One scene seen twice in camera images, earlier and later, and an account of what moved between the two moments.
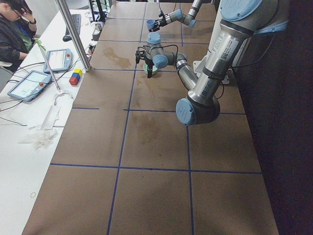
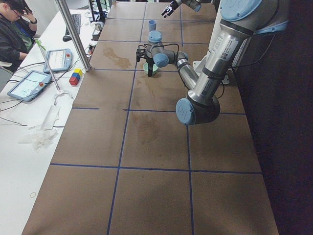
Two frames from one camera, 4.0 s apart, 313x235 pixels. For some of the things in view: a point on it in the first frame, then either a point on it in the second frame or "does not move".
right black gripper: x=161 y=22 → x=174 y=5
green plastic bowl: x=145 y=68 does not move
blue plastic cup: x=150 y=23 does not move
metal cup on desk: x=98 y=26 does not move
